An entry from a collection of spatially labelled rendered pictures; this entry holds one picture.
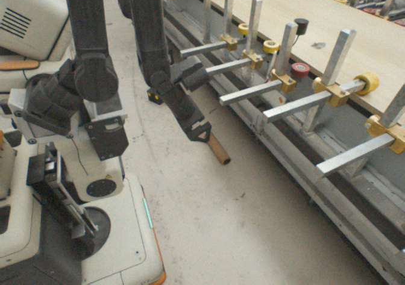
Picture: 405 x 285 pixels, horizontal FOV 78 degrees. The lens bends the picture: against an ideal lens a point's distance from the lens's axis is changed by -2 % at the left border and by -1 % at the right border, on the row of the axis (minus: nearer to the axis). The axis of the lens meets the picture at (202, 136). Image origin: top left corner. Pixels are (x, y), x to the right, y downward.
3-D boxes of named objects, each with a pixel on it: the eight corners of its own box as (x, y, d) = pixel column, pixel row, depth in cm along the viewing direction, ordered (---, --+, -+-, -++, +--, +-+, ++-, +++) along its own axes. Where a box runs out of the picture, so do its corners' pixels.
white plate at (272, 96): (280, 114, 122) (285, 98, 115) (251, 87, 139) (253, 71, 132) (281, 114, 123) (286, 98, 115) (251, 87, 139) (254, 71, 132)
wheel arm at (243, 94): (222, 108, 107) (223, 100, 104) (219, 103, 109) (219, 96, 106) (301, 83, 120) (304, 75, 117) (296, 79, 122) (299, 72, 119)
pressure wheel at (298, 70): (293, 93, 119) (300, 72, 111) (282, 84, 124) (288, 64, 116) (306, 88, 121) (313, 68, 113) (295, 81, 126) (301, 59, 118)
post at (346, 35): (305, 137, 113) (350, 31, 78) (300, 132, 115) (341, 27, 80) (311, 134, 114) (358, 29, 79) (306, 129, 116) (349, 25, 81)
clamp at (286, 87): (285, 93, 115) (287, 84, 111) (267, 79, 123) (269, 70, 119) (295, 90, 116) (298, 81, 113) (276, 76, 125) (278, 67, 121)
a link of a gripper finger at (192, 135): (209, 123, 74) (196, 105, 67) (220, 139, 70) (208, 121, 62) (190, 137, 74) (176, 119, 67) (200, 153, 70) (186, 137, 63)
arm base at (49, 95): (26, 83, 52) (20, 119, 45) (49, 56, 50) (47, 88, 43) (65, 103, 59) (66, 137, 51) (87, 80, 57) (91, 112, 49)
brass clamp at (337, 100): (334, 108, 92) (339, 97, 88) (308, 89, 100) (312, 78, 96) (346, 104, 93) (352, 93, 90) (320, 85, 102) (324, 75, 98)
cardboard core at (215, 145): (222, 159, 182) (204, 133, 201) (221, 166, 188) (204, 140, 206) (231, 156, 184) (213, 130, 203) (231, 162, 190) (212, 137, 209)
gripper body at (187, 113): (190, 97, 71) (178, 80, 65) (206, 119, 65) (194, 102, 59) (172, 111, 71) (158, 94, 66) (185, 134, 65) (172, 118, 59)
